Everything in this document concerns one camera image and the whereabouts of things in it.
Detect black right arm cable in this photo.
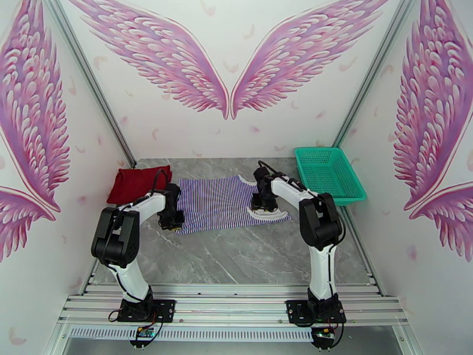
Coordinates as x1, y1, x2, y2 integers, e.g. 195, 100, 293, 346
257, 160, 346, 251

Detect aluminium rail frame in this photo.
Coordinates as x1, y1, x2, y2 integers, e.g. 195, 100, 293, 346
57, 283, 409, 327

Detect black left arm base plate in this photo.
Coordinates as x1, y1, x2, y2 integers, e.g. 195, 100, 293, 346
117, 299, 176, 323

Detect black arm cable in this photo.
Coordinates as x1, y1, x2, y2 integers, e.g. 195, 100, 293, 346
151, 168, 168, 193
257, 160, 346, 251

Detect blue white striped garment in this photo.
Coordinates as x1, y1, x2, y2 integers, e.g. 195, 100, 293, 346
174, 174, 293, 235

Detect red garment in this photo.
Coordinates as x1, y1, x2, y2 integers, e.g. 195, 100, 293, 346
106, 165, 174, 205

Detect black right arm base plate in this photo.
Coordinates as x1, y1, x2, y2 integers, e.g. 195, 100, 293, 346
286, 299, 348, 325

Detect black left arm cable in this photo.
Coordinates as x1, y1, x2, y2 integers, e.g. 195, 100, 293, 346
151, 168, 168, 193

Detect aluminium corner post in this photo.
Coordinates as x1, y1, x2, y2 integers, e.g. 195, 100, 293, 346
332, 0, 422, 149
40, 0, 137, 167

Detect white perforated cable tray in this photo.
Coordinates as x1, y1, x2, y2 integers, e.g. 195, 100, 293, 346
68, 327, 315, 342

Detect teal plastic basket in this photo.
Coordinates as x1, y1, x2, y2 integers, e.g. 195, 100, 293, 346
294, 147, 368, 207

